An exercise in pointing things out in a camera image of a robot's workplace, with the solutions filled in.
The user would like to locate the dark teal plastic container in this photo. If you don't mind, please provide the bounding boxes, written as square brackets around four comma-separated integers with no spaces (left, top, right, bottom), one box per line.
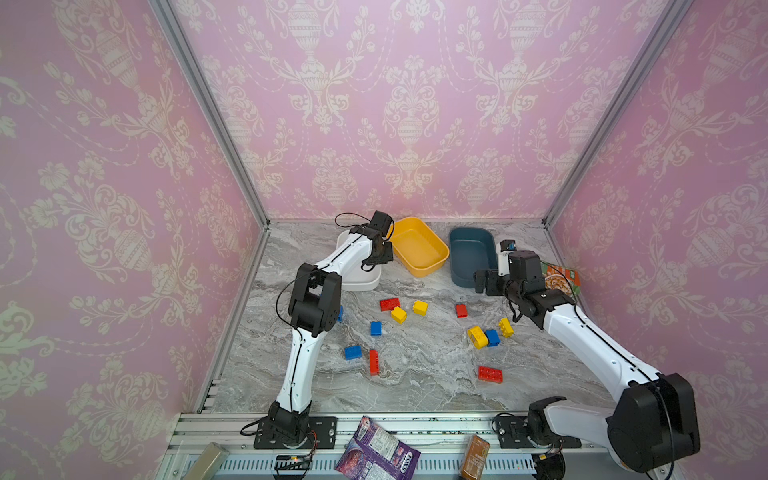
[449,227,498,289]

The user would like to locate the yellow plastic container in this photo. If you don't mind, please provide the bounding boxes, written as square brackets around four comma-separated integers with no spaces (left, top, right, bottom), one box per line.
[391,217,450,278]

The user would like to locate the small yellow lego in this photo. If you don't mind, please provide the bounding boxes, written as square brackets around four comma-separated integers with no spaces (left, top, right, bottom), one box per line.
[498,318,515,338]

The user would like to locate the white plastic container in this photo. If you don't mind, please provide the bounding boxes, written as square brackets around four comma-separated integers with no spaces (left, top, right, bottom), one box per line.
[331,231,381,292]

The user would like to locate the yellow long lego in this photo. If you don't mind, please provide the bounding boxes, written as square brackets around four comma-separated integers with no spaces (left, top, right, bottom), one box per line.
[467,326,489,349]

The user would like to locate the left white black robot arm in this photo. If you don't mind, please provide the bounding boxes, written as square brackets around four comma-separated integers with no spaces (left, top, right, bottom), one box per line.
[265,211,395,447]

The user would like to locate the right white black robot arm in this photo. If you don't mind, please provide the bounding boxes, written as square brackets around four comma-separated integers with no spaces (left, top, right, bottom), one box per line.
[474,270,701,473]

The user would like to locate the blue lego right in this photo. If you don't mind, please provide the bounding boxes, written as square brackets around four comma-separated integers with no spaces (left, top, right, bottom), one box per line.
[484,329,500,347]

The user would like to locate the green food packet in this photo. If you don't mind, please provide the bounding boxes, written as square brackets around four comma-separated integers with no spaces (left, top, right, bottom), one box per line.
[540,261,581,298]

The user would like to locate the yellow lego centre right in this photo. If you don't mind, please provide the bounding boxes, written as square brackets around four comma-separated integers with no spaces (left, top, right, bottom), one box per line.
[412,300,429,316]

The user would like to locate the red lego centre top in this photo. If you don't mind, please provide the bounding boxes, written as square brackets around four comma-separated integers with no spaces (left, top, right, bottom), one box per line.
[379,298,400,312]

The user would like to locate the yellow lego centre left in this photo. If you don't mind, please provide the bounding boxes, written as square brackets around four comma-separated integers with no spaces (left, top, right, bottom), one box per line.
[391,307,408,324]

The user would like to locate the red long lego lower right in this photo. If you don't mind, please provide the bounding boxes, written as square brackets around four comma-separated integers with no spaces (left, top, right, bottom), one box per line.
[477,366,504,384]

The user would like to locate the blue long lego lower left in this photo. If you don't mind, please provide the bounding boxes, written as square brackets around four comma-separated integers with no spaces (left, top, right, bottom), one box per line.
[343,345,363,361]

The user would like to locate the red upright lego lower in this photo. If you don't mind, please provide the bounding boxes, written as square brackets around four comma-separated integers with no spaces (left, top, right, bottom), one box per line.
[369,350,380,376]

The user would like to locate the brown snack bar packet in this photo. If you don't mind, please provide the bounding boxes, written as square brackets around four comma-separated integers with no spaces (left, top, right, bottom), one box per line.
[459,435,490,480]

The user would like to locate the purple snack box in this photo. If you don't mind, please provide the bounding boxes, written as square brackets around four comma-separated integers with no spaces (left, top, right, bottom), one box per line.
[335,416,421,480]

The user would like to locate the olive box bottom left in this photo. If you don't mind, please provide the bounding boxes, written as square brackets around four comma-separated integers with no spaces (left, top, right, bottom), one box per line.
[182,442,230,480]

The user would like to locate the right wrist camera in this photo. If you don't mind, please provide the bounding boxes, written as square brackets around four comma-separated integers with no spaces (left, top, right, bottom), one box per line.
[497,239,544,281]

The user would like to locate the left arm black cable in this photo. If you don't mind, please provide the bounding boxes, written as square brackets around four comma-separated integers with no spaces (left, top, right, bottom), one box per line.
[334,211,373,230]

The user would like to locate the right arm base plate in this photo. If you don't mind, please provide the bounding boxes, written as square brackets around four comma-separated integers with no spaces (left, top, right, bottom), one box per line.
[491,412,582,450]

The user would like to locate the aluminium front rail frame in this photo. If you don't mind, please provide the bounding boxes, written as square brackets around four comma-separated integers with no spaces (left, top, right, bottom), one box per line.
[155,410,685,480]

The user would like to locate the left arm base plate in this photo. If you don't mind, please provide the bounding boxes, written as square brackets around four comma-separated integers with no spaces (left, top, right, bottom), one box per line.
[253,416,338,450]

